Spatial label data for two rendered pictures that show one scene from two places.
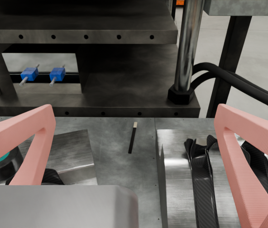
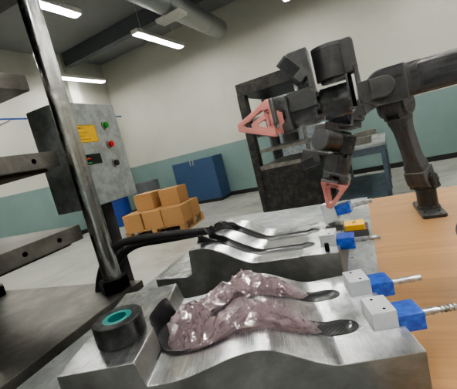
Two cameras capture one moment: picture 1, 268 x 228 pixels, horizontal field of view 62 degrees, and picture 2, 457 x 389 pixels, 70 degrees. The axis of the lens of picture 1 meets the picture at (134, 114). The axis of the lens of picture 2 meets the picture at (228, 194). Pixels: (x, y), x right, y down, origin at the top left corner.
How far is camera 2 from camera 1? 0.67 m
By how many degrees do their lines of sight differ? 68
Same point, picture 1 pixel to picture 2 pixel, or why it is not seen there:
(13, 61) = not seen: outside the picture
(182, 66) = (106, 249)
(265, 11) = (121, 194)
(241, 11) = (107, 197)
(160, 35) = (66, 235)
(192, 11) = (93, 197)
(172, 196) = (231, 254)
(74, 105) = (13, 374)
